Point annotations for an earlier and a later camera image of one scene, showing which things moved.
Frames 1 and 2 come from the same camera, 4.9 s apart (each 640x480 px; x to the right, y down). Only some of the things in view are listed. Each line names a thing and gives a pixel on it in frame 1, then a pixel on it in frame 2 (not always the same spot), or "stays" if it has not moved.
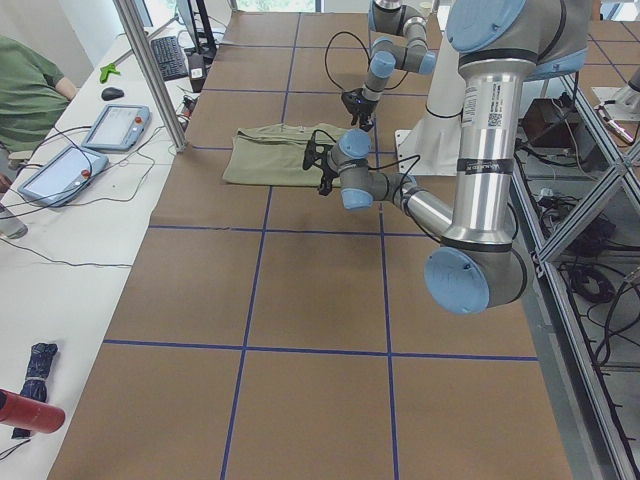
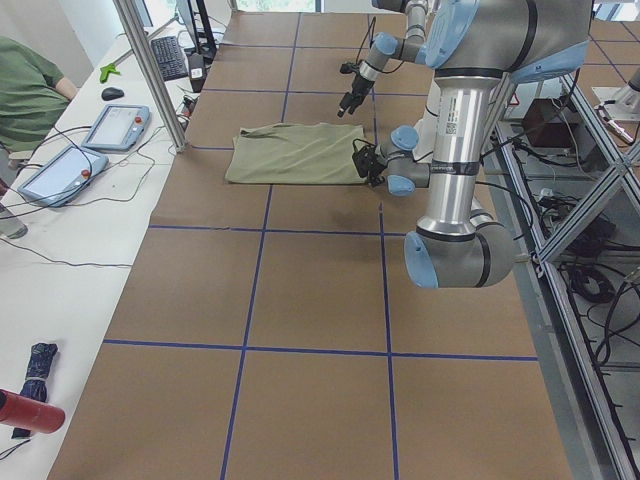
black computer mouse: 111,93 stays
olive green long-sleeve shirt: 276,154 stays
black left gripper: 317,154 → 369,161
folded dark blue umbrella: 35,385 stays
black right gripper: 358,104 → 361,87
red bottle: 22,412 stays
